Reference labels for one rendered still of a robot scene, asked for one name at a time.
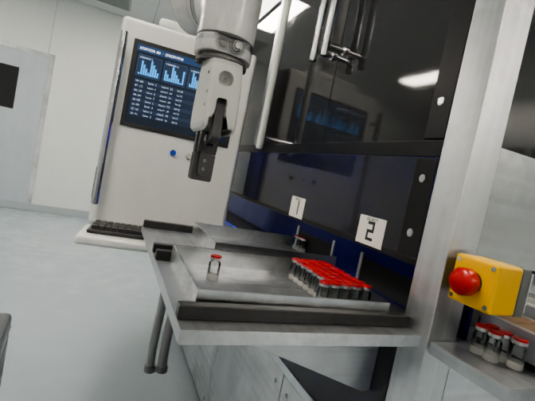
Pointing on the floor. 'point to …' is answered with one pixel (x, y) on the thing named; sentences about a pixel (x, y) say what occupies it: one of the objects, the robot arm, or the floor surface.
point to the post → (461, 189)
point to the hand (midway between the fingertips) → (201, 166)
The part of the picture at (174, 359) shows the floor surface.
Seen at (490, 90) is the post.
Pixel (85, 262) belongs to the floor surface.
